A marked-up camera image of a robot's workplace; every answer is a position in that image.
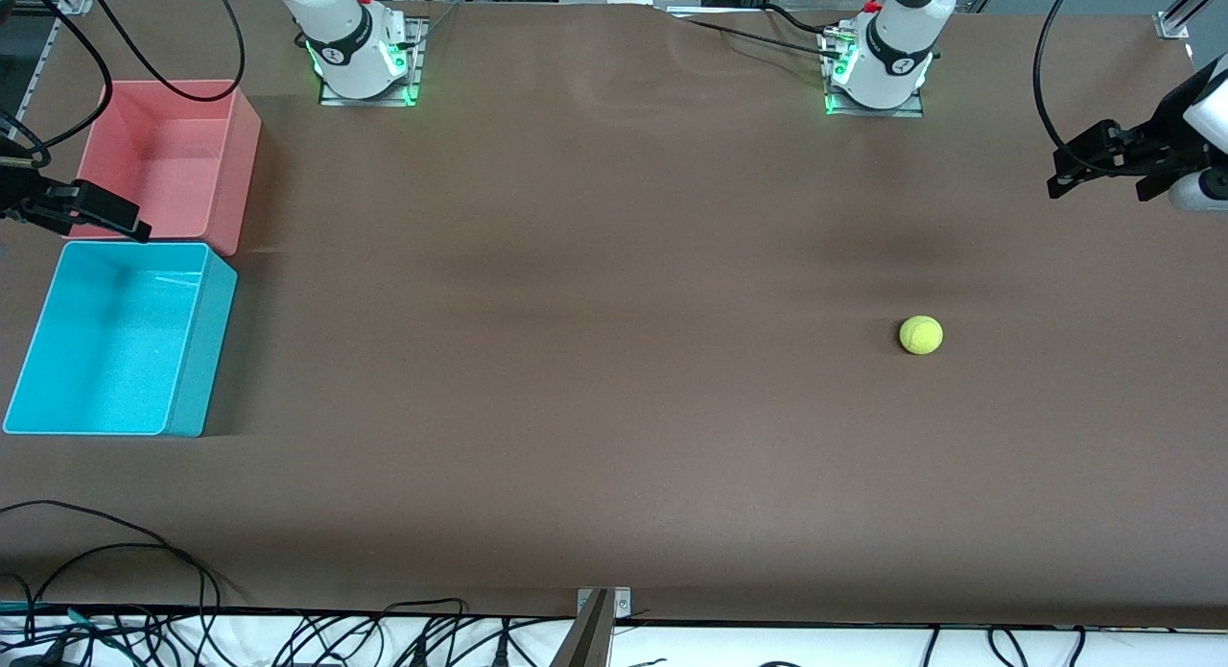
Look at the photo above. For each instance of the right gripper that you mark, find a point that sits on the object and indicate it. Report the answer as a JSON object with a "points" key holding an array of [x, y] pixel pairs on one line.
{"points": [[21, 202]]}

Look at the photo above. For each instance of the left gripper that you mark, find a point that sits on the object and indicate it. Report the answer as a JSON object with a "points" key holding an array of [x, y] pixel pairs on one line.
{"points": [[1158, 145]]}

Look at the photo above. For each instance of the yellow-green tennis ball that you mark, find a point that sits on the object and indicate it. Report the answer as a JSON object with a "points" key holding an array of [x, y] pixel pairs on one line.
{"points": [[921, 335]]}

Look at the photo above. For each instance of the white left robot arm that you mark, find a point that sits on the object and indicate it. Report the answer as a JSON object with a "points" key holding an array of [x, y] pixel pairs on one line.
{"points": [[878, 82]]}

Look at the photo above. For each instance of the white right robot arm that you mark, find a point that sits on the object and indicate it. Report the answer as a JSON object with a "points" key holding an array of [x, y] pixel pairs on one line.
{"points": [[350, 53]]}

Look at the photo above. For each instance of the pink plastic bin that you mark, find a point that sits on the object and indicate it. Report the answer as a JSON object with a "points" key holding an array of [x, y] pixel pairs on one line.
{"points": [[173, 158]]}

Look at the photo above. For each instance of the blue plastic bin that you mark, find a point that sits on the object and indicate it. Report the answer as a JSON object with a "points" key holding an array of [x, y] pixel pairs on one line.
{"points": [[106, 350]]}

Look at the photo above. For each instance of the perforated metal strip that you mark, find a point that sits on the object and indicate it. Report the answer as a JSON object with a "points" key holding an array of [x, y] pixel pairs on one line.
{"points": [[43, 58]]}

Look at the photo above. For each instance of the grey aluminium camera post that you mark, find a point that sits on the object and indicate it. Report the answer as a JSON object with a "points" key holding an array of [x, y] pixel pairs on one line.
{"points": [[587, 638]]}

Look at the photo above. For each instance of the small metal bracket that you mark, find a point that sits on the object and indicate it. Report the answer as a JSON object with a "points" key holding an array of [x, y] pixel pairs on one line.
{"points": [[622, 602]]}

